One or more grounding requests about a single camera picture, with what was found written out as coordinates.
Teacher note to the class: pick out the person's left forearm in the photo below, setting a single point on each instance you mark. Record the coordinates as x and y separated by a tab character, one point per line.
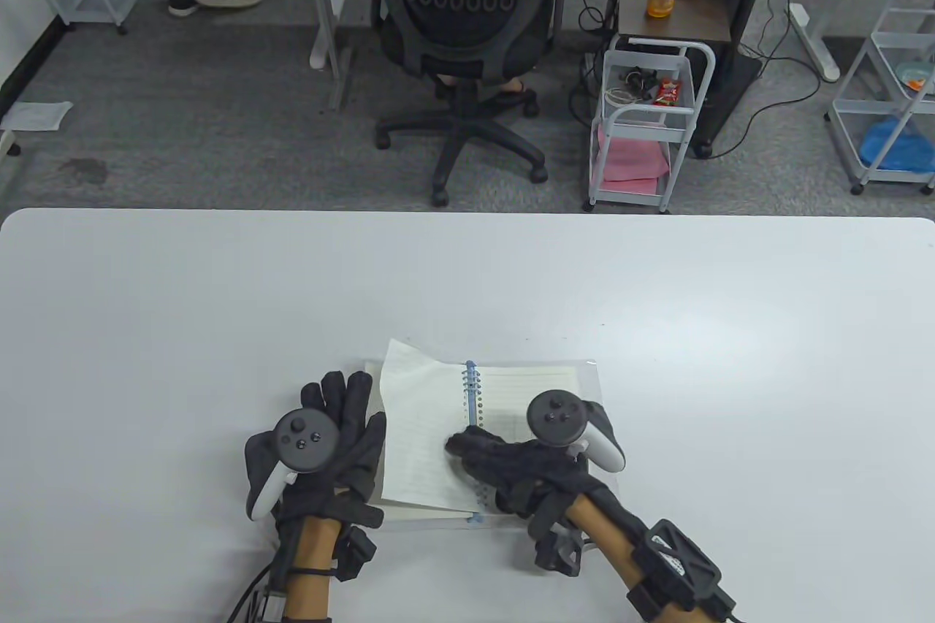
307	586

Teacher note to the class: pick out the grey white left controller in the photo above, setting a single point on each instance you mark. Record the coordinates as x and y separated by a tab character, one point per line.
305	439

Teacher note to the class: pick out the person's right hand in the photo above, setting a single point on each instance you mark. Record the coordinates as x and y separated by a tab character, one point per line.
526	462

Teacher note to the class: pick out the black wrist sensor box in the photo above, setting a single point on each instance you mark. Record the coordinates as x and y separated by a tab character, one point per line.
559	553
356	553

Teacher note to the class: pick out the small white rolling cart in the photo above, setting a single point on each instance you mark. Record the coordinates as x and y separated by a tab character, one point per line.
643	119

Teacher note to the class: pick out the grey white right controller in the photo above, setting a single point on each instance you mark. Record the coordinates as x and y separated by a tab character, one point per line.
559	417

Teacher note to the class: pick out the black left wrist sensor box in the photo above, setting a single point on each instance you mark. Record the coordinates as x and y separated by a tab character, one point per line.
356	553

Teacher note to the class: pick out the white desk leg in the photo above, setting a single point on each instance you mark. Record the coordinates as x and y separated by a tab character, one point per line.
814	42
321	9

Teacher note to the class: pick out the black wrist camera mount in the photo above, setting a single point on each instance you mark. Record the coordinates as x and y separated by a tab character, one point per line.
676	564

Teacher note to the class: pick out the white paper on floor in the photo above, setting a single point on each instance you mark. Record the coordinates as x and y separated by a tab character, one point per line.
36	115

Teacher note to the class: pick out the pink cloth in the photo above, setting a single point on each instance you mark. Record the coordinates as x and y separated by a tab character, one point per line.
632	159

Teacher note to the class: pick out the grey white controller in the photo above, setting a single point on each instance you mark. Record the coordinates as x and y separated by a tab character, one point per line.
559	417
305	439

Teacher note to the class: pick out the blue plastic bag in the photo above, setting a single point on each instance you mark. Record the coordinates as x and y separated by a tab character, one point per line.
895	144

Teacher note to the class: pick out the dark wooden side table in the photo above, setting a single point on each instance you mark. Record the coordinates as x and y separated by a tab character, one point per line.
694	17

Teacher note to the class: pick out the black right wrist sensor box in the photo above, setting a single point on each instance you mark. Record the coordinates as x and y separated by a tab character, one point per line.
559	553

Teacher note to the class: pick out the black office chair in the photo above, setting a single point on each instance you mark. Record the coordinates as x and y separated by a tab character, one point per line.
460	31

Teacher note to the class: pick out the red snack packet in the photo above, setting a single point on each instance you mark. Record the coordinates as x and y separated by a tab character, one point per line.
667	92

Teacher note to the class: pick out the person's left hand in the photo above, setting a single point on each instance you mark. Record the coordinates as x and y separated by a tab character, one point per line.
358	448

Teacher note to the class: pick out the orange teal packet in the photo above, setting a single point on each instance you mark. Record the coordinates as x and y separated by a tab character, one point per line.
917	77

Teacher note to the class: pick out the white spiral notebook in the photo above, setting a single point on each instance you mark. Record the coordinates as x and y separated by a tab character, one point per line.
424	433

